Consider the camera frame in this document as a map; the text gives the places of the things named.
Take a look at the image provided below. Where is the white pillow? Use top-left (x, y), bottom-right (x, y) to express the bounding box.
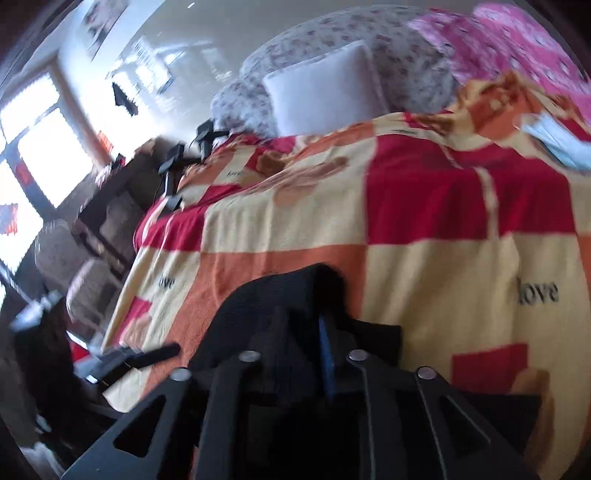
top-left (262, 39), bottom-right (389, 138)

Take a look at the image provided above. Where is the light blue cloth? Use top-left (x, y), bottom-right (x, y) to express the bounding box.
top-left (521, 113), bottom-right (591, 172)

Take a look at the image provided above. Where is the wall poster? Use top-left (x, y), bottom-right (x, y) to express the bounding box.
top-left (83, 0), bottom-right (131, 61)

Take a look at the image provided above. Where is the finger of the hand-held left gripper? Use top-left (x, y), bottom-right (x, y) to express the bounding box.
top-left (99, 342), bottom-right (182, 376)

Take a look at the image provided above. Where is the dark wooden table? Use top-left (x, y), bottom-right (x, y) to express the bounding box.
top-left (76, 138), bottom-right (185, 280)

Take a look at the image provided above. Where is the red and cream printed blanket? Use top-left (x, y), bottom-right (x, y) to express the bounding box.
top-left (102, 69), bottom-right (591, 430)

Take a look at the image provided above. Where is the red box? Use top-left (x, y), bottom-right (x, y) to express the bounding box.
top-left (68, 340), bottom-right (95, 363)

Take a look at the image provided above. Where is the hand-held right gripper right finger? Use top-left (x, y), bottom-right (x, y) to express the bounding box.
top-left (318, 313), bottom-right (542, 480)

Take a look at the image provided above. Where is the pale chair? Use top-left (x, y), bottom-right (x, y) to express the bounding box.
top-left (65, 257), bottom-right (123, 334)

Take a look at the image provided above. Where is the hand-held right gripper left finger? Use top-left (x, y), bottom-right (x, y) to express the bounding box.
top-left (60, 305), bottom-right (320, 480)

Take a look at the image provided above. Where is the black flat device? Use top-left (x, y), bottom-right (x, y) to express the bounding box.
top-left (156, 194), bottom-right (185, 215)

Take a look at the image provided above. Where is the pink penguin print cloth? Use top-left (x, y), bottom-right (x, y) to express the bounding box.
top-left (409, 2), bottom-right (583, 109)

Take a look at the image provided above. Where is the window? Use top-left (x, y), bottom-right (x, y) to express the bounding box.
top-left (0, 74), bottom-right (99, 278)

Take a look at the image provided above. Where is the dark hanging wall item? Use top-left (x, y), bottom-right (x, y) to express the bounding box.
top-left (112, 82), bottom-right (139, 116)

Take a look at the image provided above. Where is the black camera stand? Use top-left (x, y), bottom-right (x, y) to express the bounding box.
top-left (157, 117), bottom-right (229, 204)

